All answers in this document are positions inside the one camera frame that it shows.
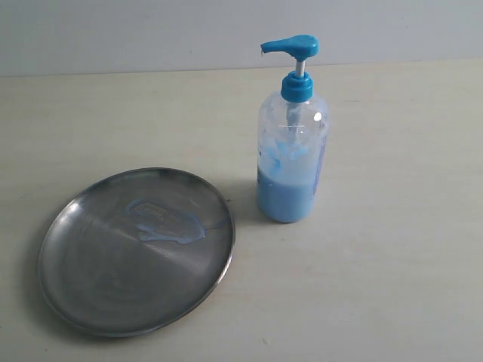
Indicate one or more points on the round steel plate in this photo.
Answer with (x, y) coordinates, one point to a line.
(98, 276)

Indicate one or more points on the blue soap pump bottle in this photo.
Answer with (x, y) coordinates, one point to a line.
(292, 134)

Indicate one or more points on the blue soap smear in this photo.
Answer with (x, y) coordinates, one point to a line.
(155, 221)

